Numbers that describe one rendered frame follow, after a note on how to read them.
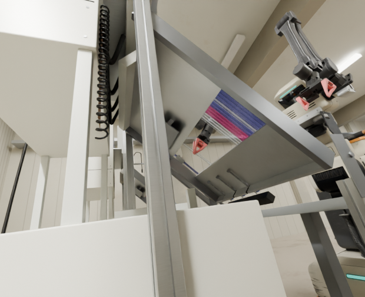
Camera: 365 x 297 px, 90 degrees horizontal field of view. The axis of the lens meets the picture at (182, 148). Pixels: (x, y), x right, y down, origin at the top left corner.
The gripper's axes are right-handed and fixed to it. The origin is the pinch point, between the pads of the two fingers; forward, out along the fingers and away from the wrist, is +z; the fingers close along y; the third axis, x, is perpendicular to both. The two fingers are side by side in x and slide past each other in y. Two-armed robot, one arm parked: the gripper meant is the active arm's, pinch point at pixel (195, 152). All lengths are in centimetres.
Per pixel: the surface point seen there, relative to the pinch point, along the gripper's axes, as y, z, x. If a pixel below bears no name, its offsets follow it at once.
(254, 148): 32.4, 4.7, 13.9
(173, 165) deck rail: -19.3, 4.2, -4.8
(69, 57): 44, 26, -44
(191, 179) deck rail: -19.1, 5.5, 8.8
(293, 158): 40.0, 5.7, 24.0
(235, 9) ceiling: -21, -226, -45
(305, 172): 42, 10, 28
